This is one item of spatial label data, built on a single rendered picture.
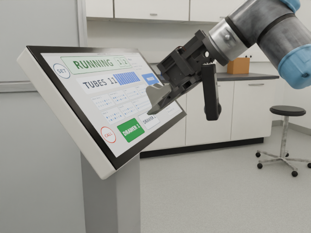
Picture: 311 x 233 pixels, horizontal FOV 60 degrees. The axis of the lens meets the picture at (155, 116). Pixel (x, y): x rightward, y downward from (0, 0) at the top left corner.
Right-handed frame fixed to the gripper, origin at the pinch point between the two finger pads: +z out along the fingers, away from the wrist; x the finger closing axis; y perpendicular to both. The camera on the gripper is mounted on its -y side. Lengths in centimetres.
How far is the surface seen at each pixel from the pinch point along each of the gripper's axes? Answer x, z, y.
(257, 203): -155, 47, -97
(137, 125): -2.6, 7.0, 0.3
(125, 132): 3.7, 7.0, 0.4
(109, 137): 9.7, 7.0, 1.0
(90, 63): -2.6, 7.0, 20.4
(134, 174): -15.3, 25.7, -10.3
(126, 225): -8.8, 34.9, -21.3
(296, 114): -231, -14, -70
